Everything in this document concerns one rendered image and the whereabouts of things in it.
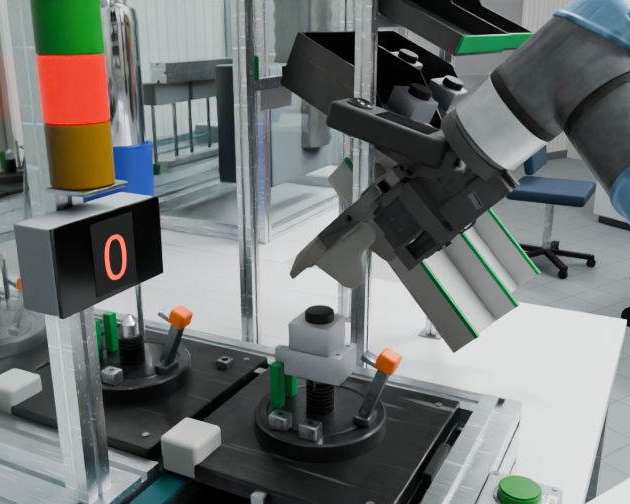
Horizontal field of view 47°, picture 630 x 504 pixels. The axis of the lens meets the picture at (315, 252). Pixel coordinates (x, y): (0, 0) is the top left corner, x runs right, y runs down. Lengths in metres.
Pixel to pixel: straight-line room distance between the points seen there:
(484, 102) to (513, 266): 0.59
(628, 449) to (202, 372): 2.04
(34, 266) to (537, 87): 0.40
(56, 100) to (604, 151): 0.40
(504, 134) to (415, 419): 0.35
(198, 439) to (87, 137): 0.32
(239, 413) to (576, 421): 0.49
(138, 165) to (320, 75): 0.74
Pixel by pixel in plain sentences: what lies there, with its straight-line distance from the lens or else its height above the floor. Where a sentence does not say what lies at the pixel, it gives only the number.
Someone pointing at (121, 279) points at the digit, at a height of 1.18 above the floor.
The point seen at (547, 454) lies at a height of 0.86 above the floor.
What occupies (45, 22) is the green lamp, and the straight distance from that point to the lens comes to 0.58.
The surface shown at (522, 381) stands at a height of 0.86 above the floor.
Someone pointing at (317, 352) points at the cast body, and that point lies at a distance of 0.74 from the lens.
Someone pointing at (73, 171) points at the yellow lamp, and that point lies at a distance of 0.59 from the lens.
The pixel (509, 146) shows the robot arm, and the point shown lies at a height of 1.29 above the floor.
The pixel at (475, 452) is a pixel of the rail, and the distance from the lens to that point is 0.81.
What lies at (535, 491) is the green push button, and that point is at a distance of 0.73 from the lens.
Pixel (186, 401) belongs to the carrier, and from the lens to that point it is 0.86.
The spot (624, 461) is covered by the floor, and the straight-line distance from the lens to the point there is 2.70.
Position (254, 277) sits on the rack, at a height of 1.04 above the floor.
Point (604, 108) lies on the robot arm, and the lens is 0.57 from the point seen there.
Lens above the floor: 1.38
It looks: 18 degrees down
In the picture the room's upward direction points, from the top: straight up
